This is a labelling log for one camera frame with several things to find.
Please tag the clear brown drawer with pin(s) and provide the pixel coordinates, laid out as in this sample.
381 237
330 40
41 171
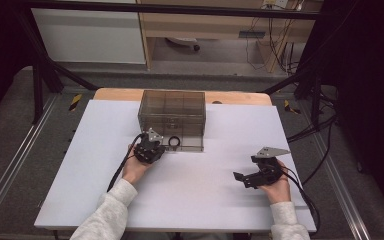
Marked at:
190 144
186 118
186 125

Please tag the office chair base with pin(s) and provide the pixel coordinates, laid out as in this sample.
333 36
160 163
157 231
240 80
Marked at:
183 41

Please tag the wooden table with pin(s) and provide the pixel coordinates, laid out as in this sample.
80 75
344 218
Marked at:
116 94

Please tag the black curtain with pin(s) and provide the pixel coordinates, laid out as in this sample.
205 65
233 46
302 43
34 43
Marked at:
370 83
0 50

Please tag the wooden desk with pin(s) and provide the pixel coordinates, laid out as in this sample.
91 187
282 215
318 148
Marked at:
213 25

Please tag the black horizontal frame bar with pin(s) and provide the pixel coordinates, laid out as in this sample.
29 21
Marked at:
166 9

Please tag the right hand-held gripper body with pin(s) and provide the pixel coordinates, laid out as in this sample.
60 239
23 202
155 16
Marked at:
266 173

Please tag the person's left hand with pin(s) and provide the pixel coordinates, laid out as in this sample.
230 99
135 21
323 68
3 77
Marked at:
133 170

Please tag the black metal stand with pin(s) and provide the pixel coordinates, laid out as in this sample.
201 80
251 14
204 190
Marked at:
38 83
313 86

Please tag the clear brown drawer box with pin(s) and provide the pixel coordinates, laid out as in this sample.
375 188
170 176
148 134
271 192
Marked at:
166 100

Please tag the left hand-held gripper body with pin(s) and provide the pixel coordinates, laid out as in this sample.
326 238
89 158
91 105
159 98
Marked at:
150 150

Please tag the white cabinet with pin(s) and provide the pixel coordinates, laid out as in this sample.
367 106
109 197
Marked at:
90 36

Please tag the person's right hand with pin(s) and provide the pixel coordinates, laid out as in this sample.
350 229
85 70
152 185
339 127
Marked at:
280 191

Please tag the yellow black tape strip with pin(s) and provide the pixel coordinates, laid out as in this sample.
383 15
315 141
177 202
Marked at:
291 108
75 102

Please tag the aluminium rail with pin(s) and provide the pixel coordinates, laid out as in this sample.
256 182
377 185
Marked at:
341 190
20 156

